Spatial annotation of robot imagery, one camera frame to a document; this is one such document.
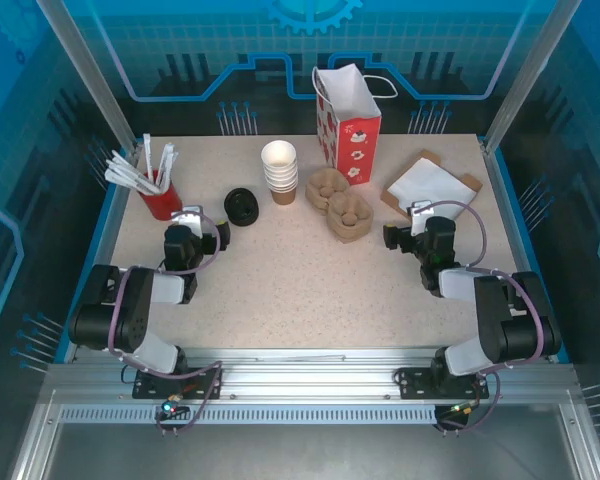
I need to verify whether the red white paper bag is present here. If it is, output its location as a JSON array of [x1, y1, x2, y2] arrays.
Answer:
[[312, 63, 399, 187]]

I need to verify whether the red straw holder cup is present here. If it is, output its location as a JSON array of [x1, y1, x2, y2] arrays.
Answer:
[[138, 172, 184, 221]]

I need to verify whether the white paper napkin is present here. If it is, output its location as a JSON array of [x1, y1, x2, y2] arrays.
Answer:
[[385, 157, 476, 220]]

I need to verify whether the brown cardboard napkin tray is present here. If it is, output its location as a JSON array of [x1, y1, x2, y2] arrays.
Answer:
[[379, 148, 484, 221]]

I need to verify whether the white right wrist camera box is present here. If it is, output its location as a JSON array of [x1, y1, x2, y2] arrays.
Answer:
[[409, 198, 435, 236]]

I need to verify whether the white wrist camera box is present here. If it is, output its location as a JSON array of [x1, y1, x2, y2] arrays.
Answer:
[[409, 198, 435, 236], [171, 203, 205, 237]]

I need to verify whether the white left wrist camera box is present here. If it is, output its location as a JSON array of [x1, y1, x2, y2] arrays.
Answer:
[[171, 203, 205, 237]]

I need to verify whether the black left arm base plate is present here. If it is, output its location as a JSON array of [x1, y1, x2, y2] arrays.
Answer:
[[132, 367, 225, 400]]

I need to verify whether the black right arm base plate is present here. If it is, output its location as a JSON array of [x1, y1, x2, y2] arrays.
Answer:
[[396, 367, 490, 400]]

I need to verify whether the aluminium mounting rail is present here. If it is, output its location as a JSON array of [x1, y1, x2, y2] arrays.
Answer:
[[44, 347, 576, 406]]

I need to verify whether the grey slotted cable duct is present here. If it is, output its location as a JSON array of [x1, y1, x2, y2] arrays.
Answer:
[[57, 405, 439, 426]]

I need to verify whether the aluminium frame post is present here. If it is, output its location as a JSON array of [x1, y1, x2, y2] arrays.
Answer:
[[482, 0, 584, 154], [34, 0, 144, 151]]

